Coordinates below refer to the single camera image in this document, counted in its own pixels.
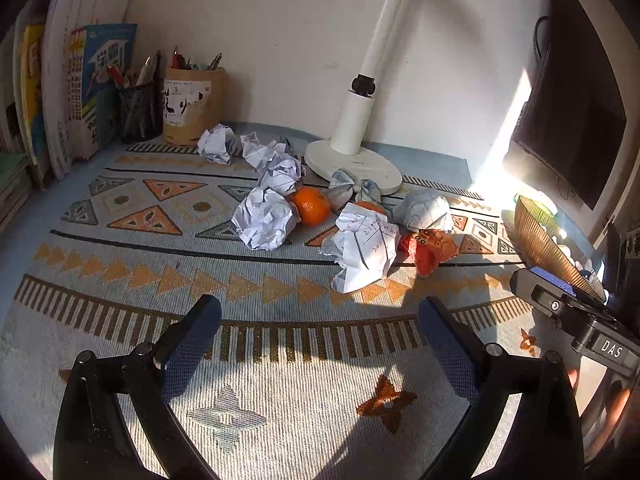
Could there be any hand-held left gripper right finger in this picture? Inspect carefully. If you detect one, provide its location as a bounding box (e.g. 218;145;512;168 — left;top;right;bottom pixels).
417;296;586;480

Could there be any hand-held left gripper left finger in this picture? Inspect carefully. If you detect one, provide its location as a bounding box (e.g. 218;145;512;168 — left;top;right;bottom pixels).
52;294;223;480

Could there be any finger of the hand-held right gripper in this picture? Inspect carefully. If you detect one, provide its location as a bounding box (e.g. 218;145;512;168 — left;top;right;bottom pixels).
511;269;608;333
530;266;603;303

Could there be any gold ribbed bowl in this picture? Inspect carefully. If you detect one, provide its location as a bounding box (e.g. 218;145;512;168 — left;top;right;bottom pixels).
514;195;608;303

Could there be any orange paper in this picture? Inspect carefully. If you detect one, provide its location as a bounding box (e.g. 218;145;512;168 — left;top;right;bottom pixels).
398;229;460;278

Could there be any bow-shaped paper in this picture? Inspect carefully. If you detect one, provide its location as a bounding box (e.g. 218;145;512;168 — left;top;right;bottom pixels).
327;170;381;206

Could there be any person's right hand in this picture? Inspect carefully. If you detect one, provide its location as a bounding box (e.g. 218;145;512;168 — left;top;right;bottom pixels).
607;387;632;428

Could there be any black upright stand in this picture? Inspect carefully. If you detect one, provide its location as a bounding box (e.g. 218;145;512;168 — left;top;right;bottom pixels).
605;222;626;306

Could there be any patterned woven table mat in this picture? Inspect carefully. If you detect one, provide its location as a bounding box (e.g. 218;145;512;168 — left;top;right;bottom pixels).
0;120;608;480

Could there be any black monitor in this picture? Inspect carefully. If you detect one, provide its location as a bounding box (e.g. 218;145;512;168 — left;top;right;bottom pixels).
502;0;628;211

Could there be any black mesh pen holder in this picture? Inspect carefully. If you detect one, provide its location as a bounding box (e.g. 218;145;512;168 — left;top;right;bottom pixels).
117;82;165;144

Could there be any brown paper pen holder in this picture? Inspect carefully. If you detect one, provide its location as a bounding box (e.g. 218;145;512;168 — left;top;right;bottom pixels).
162;67;226;147

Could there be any stack of green books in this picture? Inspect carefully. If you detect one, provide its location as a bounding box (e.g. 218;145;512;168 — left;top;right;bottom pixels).
0;152;36;226

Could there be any white desk lamp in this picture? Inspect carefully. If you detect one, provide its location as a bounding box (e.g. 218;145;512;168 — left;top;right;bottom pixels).
304;0;403;195

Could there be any bunch of pens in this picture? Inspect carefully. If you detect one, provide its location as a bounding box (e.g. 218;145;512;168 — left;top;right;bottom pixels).
107;50;163;91
170;46;224;72

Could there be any row of upright books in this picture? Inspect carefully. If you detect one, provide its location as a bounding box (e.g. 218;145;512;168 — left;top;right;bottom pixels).
0;25;31;156
42;0;133;178

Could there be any blue illustrated book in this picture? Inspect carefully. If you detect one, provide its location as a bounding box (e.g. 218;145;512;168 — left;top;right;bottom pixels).
75;22;138;146

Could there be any yellow book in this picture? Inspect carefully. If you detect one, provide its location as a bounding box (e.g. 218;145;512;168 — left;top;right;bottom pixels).
20;25;51;171

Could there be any black monitor cable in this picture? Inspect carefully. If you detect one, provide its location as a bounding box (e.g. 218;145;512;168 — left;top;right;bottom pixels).
534;15;552;63

